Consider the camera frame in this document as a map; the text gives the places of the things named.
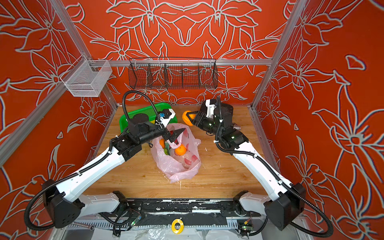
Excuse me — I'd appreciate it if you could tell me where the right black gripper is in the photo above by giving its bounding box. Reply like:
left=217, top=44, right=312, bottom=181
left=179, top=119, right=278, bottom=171
left=185, top=109, right=225, bottom=138

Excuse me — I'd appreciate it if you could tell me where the orange fruit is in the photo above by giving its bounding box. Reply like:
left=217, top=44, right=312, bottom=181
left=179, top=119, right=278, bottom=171
left=175, top=144, right=187, bottom=156
left=159, top=139, right=166, bottom=149
left=182, top=111, right=195, bottom=126

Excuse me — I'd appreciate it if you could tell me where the pink plastic bag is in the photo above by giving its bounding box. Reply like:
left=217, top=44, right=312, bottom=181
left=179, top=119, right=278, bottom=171
left=151, top=123, right=201, bottom=183

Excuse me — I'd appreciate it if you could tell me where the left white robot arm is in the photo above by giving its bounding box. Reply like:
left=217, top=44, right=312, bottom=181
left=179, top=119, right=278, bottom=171
left=24, top=90, right=184, bottom=231

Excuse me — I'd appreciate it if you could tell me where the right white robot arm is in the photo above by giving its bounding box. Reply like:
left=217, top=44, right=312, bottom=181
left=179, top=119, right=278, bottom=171
left=183, top=100, right=334, bottom=238

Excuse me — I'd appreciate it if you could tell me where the black plastic case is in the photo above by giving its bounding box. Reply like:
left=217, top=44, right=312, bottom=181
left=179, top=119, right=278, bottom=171
left=221, top=103, right=234, bottom=122

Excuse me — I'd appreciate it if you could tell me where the green plastic basket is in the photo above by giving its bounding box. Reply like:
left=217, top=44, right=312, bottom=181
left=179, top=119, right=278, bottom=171
left=119, top=103, right=172, bottom=133

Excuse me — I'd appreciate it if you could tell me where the yellow tape roll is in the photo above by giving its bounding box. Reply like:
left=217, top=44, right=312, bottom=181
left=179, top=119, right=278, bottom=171
left=171, top=219, right=184, bottom=235

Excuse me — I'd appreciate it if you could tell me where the black wire wall basket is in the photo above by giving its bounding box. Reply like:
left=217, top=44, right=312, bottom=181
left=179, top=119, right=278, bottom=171
left=128, top=58, right=219, bottom=90

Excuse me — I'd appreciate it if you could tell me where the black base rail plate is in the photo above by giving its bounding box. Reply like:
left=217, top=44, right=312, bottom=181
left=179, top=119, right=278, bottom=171
left=126, top=198, right=261, bottom=217

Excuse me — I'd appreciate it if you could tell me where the white mesh wall basket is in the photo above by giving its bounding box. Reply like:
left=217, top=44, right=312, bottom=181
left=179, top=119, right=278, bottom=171
left=60, top=60, right=112, bottom=97

